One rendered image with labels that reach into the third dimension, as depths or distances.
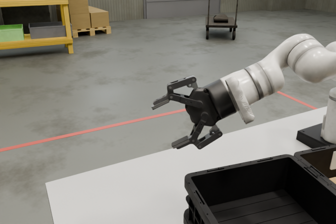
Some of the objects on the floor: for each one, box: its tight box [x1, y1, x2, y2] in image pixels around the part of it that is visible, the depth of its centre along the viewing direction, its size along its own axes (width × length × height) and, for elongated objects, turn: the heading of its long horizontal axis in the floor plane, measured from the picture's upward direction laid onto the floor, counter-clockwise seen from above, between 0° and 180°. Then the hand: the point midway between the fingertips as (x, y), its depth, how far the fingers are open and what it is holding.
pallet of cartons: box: [55, 0, 111, 38], centre depth 695 cm, size 94×131×77 cm
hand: (164, 125), depth 64 cm, fingers open, 9 cm apart
